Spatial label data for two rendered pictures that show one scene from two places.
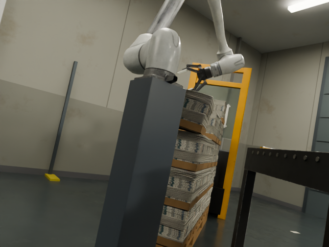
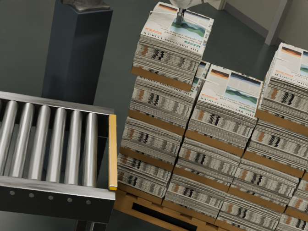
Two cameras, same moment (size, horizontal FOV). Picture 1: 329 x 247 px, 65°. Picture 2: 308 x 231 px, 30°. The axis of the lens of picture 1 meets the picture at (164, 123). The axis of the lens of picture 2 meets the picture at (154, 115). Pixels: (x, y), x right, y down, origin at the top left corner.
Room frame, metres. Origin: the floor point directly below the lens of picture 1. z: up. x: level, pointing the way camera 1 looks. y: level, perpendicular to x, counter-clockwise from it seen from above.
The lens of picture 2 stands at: (1.22, -2.48, 2.18)
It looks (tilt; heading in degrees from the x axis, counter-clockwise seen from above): 34 degrees down; 79
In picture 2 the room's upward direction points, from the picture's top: 16 degrees clockwise
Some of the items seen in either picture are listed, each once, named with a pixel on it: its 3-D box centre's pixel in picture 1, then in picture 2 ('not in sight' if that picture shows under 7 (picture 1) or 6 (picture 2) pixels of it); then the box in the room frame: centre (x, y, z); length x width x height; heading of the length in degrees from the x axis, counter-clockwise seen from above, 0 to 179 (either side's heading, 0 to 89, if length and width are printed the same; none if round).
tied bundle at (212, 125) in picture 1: (195, 124); (296, 88); (2.25, -0.27, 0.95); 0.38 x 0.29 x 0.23; 72
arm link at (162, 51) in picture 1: (163, 52); not in sight; (1.23, 0.07, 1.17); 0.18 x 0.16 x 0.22; 39
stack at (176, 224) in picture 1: (180, 186); (235, 164); (2.13, -0.23, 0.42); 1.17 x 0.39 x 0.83; 163
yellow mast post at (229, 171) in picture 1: (235, 141); not in sight; (3.14, -0.89, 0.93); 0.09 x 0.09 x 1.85; 73
